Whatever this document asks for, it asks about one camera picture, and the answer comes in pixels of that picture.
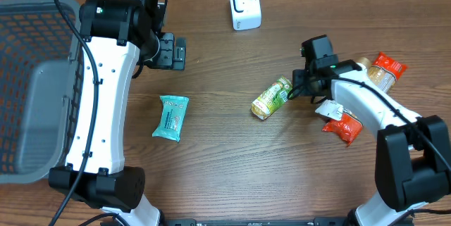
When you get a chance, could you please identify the white tube gold cap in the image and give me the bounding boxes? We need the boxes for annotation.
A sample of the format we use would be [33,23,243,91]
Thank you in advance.
[315,57,371,120]

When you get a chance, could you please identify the green snack pouch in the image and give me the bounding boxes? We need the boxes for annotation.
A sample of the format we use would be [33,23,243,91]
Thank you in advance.
[251,76,292,120]

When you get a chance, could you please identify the teal wet wipes pack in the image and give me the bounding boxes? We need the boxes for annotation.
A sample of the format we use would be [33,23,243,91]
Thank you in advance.
[152,95,189,142]

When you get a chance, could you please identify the orange spaghetti packet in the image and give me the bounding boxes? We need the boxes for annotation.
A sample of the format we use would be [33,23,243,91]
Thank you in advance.
[322,52,408,146]

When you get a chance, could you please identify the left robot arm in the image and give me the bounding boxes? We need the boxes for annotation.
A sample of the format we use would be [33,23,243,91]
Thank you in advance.
[49,0,186,226]

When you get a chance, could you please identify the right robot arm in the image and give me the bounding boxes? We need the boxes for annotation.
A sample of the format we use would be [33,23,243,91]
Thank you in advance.
[288,35,450,225]

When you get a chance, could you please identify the white barcode scanner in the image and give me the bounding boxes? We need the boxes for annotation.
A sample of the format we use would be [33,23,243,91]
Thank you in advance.
[230,0,262,31]

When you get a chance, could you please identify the grey plastic shopping basket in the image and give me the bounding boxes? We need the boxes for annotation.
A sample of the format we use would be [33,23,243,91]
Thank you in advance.
[1,0,84,184]

